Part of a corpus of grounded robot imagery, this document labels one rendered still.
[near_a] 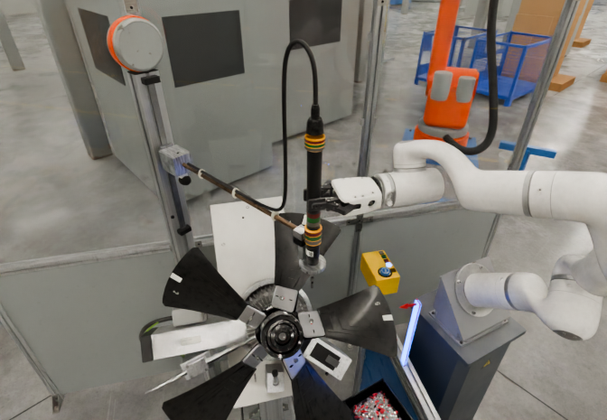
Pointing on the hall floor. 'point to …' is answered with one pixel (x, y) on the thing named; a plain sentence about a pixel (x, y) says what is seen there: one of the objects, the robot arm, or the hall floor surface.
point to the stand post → (272, 409)
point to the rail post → (358, 370)
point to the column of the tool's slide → (181, 245)
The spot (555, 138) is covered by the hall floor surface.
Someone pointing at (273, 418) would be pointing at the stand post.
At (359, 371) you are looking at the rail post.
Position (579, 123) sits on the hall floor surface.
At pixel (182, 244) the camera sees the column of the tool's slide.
